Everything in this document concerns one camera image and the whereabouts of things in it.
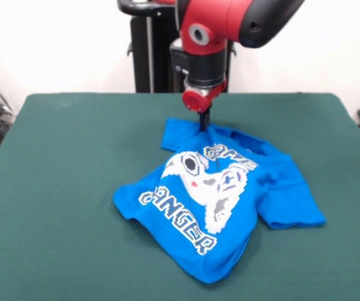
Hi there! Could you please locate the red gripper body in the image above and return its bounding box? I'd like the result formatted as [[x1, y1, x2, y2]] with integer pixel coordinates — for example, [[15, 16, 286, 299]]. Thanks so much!
[[181, 78, 228, 114]]

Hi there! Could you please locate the blue game-controller print t-shirt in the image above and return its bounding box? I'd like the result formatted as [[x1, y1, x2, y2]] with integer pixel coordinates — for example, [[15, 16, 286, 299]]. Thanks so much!
[[112, 117, 327, 285]]

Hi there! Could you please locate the dark green table cloth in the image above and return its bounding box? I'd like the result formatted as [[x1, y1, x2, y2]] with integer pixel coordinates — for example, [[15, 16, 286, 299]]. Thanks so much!
[[0, 92, 360, 301]]

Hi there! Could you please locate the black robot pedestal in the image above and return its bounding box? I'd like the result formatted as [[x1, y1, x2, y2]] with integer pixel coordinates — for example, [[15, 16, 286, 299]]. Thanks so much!
[[116, 0, 238, 93]]

